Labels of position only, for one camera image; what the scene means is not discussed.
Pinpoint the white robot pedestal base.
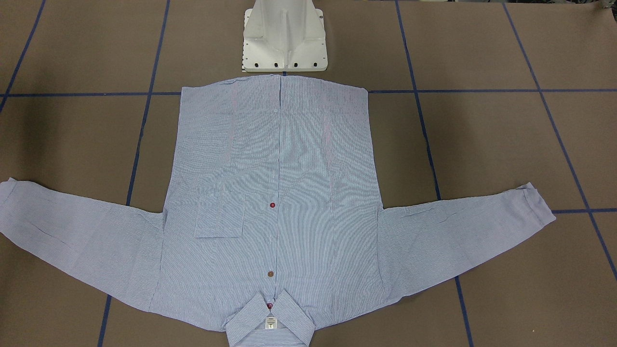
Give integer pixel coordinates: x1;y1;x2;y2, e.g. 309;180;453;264
241;0;328;73

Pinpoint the blue striped button shirt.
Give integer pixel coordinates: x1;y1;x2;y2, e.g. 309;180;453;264
1;75;556;347

